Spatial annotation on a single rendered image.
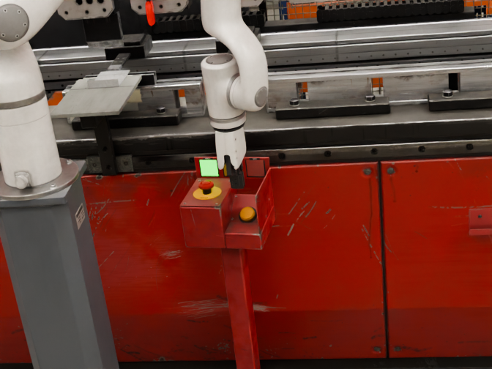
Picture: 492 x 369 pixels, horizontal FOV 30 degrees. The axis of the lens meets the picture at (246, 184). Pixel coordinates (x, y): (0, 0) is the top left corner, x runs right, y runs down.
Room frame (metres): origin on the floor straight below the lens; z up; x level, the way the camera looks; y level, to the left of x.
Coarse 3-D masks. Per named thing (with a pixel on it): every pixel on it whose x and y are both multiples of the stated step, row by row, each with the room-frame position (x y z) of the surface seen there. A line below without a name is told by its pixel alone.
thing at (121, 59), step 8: (128, 40) 2.64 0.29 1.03; (136, 40) 2.63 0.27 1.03; (144, 40) 2.66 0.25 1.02; (112, 48) 2.62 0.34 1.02; (120, 48) 2.62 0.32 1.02; (128, 48) 2.61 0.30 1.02; (136, 48) 2.61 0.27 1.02; (144, 48) 2.61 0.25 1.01; (112, 56) 2.62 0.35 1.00; (120, 56) 2.58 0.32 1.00; (128, 56) 2.58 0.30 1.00; (136, 56) 2.61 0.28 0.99; (144, 56) 2.60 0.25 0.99; (112, 64) 2.51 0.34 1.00; (120, 64) 2.51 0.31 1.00
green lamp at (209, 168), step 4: (200, 160) 2.17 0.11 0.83; (204, 160) 2.16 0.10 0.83; (208, 160) 2.16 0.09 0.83; (212, 160) 2.16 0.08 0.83; (216, 160) 2.15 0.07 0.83; (200, 164) 2.17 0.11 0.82; (204, 164) 2.16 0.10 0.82; (208, 164) 2.16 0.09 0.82; (212, 164) 2.16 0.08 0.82; (216, 164) 2.15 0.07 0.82; (204, 168) 2.16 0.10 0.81; (208, 168) 2.16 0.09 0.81; (212, 168) 2.16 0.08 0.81; (216, 168) 2.15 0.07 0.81; (204, 172) 2.16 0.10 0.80; (208, 172) 2.16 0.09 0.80; (212, 172) 2.16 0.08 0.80; (216, 172) 2.16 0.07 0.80
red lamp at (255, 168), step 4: (248, 160) 2.13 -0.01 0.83; (252, 160) 2.13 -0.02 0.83; (256, 160) 2.12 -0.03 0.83; (260, 160) 2.12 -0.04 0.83; (248, 164) 2.13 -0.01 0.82; (252, 164) 2.13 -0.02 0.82; (256, 164) 2.12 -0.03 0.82; (260, 164) 2.12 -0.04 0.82; (248, 168) 2.13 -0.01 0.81; (252, 168) 2.13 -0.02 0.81; (256, 168) 2.12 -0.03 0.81; (260, 168) 2.12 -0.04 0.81; (248, 172) 2.13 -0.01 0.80; (252, 172) 2.13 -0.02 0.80; (256, 172) 2.12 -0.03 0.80; (260, 172) 2.12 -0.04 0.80
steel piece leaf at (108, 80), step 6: (96, 78) 2.41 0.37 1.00; (102, 78) 2.41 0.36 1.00; (108, 78) 2.40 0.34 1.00; (114, 78) 2.40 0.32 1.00; (120, 78) 2.39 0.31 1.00; (90, 84) 2.34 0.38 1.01; (96, 84) 2.34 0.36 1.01; (102, 84) 2.34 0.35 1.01; (108, 84) 2.33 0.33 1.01; (114, 84) 2.33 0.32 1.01; (120, 84) 2.34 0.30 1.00
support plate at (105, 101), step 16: (80, 80) 2.42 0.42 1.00; (128, 80) 2.38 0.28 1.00; (64, 96) 2.30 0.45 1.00; (80, 96) 2.29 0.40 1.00; (96, 96) 2.27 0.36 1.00; (112, 96) 2.26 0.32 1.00; (128, 96) 2.25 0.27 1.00; (64, 112) 2.18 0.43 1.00; (80, 112) 2.17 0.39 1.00; (96, 112) 2.15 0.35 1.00; (112, 112) 2.15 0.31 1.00
